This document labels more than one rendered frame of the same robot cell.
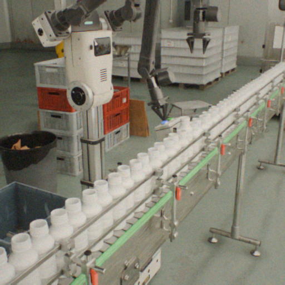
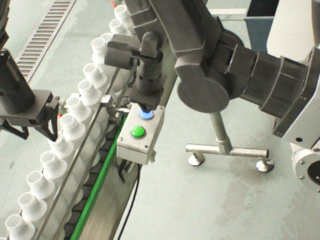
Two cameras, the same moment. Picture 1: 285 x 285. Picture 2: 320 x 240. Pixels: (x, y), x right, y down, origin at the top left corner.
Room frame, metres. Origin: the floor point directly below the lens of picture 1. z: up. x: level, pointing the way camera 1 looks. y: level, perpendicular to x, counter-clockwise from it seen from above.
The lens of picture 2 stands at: (2.78, 0.02, 2.22)
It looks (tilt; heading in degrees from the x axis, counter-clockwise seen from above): 45 degrees down; 185
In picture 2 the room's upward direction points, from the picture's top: 22 degrees counter-clockwise
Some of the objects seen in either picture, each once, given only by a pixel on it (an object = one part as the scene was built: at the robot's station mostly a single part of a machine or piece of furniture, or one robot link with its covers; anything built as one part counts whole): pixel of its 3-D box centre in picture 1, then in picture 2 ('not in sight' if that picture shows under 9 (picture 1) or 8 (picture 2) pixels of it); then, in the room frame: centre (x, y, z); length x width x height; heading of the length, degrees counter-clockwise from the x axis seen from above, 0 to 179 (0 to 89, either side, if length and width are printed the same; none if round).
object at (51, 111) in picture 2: (195, 43); (40, 122); (1.91, -0.26, 1.44); 0.07 x 0.07 x 0.09; 61
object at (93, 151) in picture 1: (94, 170); not in sight; (1.94, 0.28, 0.74); 0.11 x 0.11 x 0.40; 61
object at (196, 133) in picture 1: (192, 141); (100, 90); (1.46, -0.21, 1.08); 0.06 x 0.06 x 0.17
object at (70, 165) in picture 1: (75, 153); not in sight; (3.78, 0.73, 0.11); 0.61 x 0.41 x 0.22; 156
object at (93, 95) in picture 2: (195, 137); (95, 106); (1.52, -0.23, 1.08); 0.06 x 0.06 x 0.17
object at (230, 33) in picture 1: (212, 49); not in sight; (9.77, -1.77, 0.59); 1.25 x 1.03 x 1.17; 152
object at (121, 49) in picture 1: (121, 53); not in sight; (6.68, 0.37, 0.85); 0.36 x 0.12 x 0.27; 61
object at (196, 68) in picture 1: (192, 56); not in sight; (8.33, -1.08, 0.59); 1.24 x 1.03 x 1.17; 153
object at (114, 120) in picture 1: (103, 117); not in sight; (4.44, 0.48, 0.33); 0.61 x 0.41 x 0.22; 154
